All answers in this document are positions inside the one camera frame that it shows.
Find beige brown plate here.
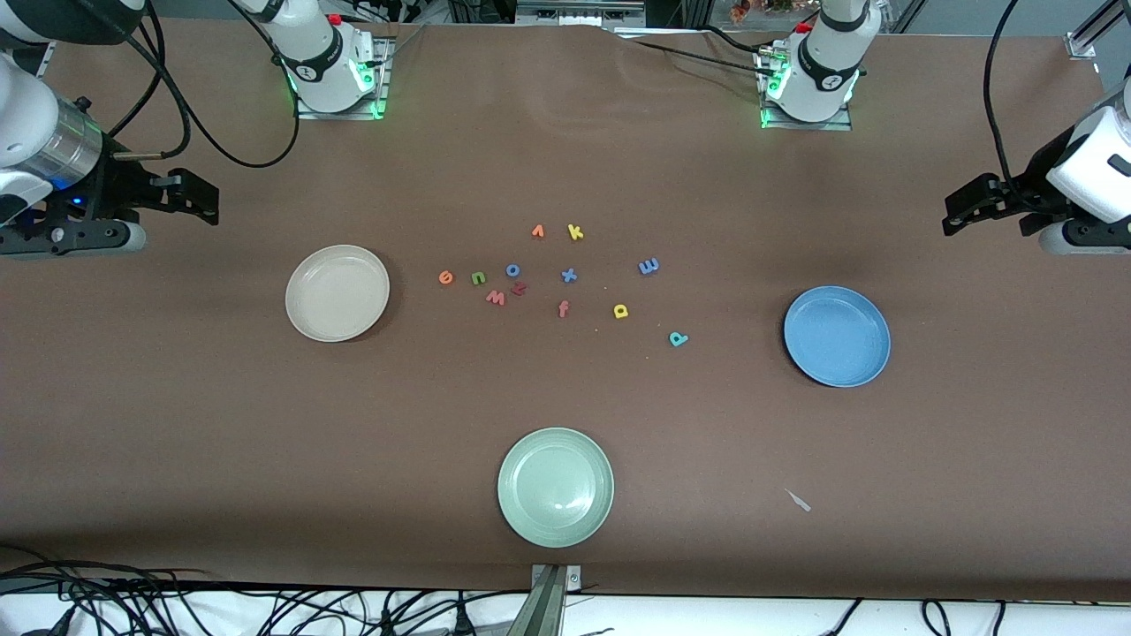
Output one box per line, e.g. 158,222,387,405
285,245,391,343

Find blue plate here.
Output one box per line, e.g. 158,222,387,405
783,285,892,388

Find brown table cover sheet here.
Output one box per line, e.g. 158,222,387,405
0,16,1131,603

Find pale green plate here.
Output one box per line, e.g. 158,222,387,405
497,428,615,549

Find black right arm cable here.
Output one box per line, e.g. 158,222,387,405
110,0,301,169

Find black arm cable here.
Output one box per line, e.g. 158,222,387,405
110,0,301,169
985,0,1026,200

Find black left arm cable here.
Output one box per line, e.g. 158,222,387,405
985,0,1026,200

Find aluminium frame corner profile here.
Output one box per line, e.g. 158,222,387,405
1065,0,1131,61

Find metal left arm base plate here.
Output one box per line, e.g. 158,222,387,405
760,44,854,132

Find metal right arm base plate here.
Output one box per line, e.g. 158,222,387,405
294,37,390,121

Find black cable across table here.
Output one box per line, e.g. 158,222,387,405
619,25,778,79

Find tangled black cables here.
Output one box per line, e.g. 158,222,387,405
0,548,531,636

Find silver frame rail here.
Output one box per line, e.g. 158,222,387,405
515,0,648,27

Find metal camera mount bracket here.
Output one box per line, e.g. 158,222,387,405
505,564,584,636

